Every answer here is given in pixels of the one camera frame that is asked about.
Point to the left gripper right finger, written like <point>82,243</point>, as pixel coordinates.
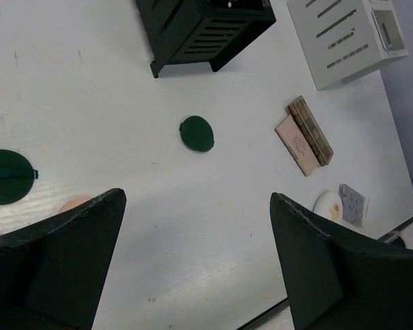
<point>336,278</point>

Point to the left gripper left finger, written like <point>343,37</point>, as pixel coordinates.
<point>52,273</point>

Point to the peach round makeup sponge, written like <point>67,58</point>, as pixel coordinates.
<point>76,201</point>

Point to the white gold egg bottle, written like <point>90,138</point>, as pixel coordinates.
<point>329,206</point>

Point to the grey glitter palette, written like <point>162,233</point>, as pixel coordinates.
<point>355,206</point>

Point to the dark green strapped puff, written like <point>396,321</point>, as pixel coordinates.
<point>17,177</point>

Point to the pink palette case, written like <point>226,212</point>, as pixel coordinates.
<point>297,145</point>

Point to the brown eyeshadow palette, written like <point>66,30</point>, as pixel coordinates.
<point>312,132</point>

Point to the dark green powder puff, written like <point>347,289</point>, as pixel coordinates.
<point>197,134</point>

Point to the white slotted organizer box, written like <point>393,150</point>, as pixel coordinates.
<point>344,40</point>

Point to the black slotted organizer box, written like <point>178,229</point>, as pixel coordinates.
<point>191,31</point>

